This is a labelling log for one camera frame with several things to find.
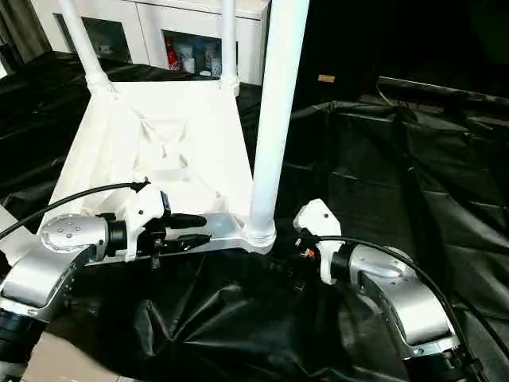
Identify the black plastic mat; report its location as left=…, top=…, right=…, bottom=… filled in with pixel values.
left=0, top=49, right=509, bottom=382

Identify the red carton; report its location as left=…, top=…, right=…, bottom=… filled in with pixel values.
left=163, top=38, right=177, bottom=71

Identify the white cabinet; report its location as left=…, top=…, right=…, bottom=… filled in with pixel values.
left=32, top=0, right=271, bottom=84

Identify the grey metal bar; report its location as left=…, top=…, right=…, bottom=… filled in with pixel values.
left=378, top=76, right=509, bottom=104

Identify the grey curtain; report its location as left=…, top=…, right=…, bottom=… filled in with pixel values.
left=0, top=0, right=50, bottom=74

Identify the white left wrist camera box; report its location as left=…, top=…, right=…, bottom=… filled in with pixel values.
left=118, top=183, right=172, bottom=262

